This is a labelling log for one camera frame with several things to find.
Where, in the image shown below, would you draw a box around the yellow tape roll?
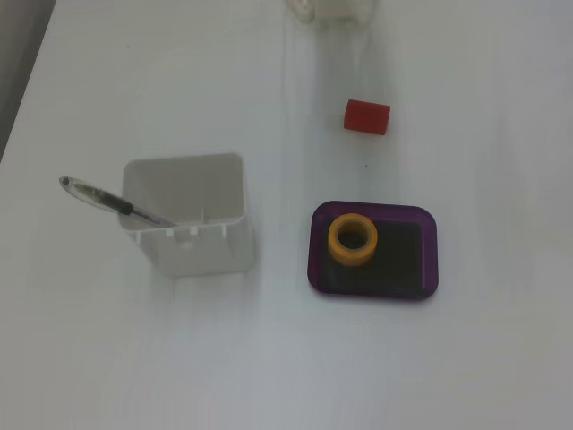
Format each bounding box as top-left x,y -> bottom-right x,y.
327,213 -> 379,269

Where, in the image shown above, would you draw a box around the white square container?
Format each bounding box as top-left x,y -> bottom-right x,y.
121,152 -> 258,277

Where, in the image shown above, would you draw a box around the purple metal tray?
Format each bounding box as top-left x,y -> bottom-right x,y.
305,200 -> 440,303

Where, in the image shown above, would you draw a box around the red rectangular block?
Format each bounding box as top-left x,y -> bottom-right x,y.
343,99 -> 392,136

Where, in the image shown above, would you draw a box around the black clear pen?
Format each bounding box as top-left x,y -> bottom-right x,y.
57,175 -> 179,228

